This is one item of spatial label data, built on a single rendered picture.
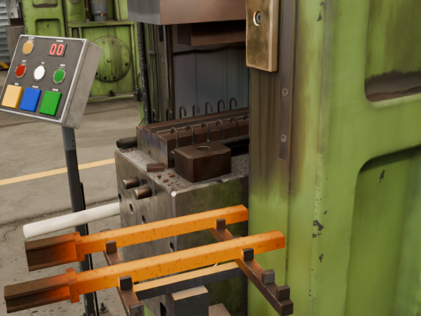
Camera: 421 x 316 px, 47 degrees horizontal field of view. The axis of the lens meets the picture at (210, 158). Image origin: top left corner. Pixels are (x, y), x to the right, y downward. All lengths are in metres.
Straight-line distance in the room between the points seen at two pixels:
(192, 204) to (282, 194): 0.21
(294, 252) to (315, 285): 0.09
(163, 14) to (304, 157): 0.46
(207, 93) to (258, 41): 0.55
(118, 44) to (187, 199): 5.07
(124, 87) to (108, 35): 0.66
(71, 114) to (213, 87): 0.46
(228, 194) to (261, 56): 0.35
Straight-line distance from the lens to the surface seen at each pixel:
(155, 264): 0.81
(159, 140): 1.27
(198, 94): 1.55
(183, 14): 1.20
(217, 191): 1.17
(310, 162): 1.02
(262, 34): 1.04
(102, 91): 6.20
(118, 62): 6.14
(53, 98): 1.64
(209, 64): 1.56
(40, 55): 1.78
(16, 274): 2.71
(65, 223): 1.69
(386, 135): 1.10
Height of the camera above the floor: 1.36
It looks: 20 degrees down
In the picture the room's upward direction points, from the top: 1 degrees counter-clockwise
